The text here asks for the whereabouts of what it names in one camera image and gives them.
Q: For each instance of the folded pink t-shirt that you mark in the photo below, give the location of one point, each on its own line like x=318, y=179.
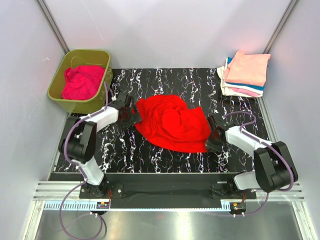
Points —
x=246, y=92

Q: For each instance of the folded cream t-shirt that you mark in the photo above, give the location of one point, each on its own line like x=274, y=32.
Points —
x=225, y=87

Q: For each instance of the aluminium corner post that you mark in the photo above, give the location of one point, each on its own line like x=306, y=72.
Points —
x=52, y=24
x=292, y=5

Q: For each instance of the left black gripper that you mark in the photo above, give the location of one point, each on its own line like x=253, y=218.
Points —
x=134, y=118

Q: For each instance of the left aluminium corner post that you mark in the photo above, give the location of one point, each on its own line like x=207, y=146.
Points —
x=52, y=24

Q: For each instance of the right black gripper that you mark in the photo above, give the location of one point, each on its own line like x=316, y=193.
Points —
x=209, y=144

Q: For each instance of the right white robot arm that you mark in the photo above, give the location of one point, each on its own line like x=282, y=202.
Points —
x=274, y=169

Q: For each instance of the aluminium frame rail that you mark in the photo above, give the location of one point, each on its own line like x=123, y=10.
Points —
x=58, y=189

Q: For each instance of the olive green plastic bin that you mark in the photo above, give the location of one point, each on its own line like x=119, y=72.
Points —
x=73, y=59

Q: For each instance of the folded blue t-shirt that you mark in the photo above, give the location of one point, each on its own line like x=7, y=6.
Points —
x=260, y=88

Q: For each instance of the right aluminium corner post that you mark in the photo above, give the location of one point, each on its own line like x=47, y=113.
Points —
x=292, y=5

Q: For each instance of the magenta t-shirt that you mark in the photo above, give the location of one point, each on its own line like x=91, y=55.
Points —
x=82, y=82

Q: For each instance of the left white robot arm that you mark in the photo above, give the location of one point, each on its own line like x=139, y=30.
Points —
x=79, y=136

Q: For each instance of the red t-shirt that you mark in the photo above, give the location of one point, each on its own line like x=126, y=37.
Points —
x=167, y=122

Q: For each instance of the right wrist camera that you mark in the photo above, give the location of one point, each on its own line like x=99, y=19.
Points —
x=224, y=125

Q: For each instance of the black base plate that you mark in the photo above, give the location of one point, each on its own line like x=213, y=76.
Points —
x=172, y=178

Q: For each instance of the folded peach t-shirt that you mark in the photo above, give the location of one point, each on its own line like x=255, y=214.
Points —
x=248, y=69

